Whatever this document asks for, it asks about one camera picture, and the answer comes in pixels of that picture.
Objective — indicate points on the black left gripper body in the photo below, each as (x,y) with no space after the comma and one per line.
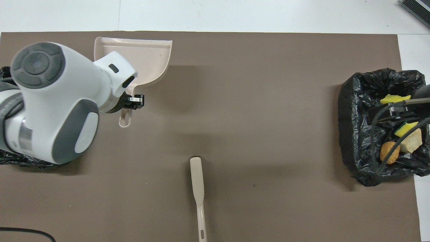
(121,103)

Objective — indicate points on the yellow sponge piece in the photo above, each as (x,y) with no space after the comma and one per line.
(391,99)
(404,128)

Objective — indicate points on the pale beige bread chunk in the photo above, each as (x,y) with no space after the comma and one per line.
(412,143)

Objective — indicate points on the brown bread roll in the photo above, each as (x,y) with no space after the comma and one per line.
(388,151)

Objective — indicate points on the beige plastic dustpan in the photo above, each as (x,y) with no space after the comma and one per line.
(147,60)

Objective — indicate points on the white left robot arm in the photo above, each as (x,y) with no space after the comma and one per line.
(60,101)

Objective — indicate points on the bin with black trash bag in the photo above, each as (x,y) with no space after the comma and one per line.
(356,134)
(20,159)

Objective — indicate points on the dark ribbed device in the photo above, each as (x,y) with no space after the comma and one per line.
(418,10)

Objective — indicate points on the brown table mat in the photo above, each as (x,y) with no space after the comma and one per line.
(268,117)

